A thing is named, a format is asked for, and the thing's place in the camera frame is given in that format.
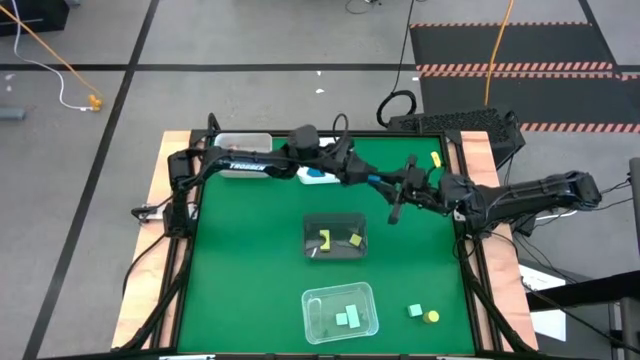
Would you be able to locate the dark smoke plastic bin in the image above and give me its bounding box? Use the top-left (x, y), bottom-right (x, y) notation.
top-left (302, 210), bottom-right (370, 261)

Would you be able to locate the yellow hanging cable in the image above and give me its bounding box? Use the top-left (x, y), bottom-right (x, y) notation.
top-left (483, 0), bottom-right (516, 107)

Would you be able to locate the green table mat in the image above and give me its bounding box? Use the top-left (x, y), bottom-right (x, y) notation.
top-left (178, 135), bottom-right (476, 354)

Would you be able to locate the white sheet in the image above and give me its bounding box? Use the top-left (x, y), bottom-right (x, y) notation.
top-left (519, 263), bottom-right (569, 342)

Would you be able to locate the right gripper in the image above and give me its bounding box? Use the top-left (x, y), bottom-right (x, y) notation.
top-left (375, 154), bottom-right (446, 225)

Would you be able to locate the black beam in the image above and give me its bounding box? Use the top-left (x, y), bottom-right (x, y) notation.
top-left (525, 271), bottom-right (640, 312)

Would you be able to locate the grey pole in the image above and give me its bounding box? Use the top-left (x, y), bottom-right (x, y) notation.
top-left (628, 156), bottom-right (640, 241)

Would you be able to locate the frosted clear plastic bin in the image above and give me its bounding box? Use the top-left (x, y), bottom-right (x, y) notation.
top-left (213, 131), bottom-right (275, 180)

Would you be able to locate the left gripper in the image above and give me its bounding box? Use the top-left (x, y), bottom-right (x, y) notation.
top-left (335, 148), bottom-right (377, 186)

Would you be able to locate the black hazard-striped floor mat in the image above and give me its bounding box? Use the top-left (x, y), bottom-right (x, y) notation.
top-left (408, 21), bottom-right (615, 72)
top-left (417, 69), bottom-right (640, 134)

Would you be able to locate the black table frame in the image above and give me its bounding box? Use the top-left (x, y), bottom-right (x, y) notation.
top-left (117, 112), bottom-right (536, 360)

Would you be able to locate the black floor box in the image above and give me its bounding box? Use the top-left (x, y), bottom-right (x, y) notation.
top-left (0, 0), bottom-right (70, 37)

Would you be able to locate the white floor cable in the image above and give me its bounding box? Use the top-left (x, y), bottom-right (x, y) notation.
top-left (10, 0), bottom-right (94, 112)

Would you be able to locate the black cable with coil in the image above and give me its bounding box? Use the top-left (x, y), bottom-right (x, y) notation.
top-left (375, 0), bottom-right (419, 129)

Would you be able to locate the orange cable with plug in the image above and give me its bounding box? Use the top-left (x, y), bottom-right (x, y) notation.
top-left (0, 3), bottom-right (104, 112)

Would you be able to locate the white plastic bin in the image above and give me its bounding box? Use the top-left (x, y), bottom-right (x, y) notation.
top-left (295, 135), bottom-right (354, 185)

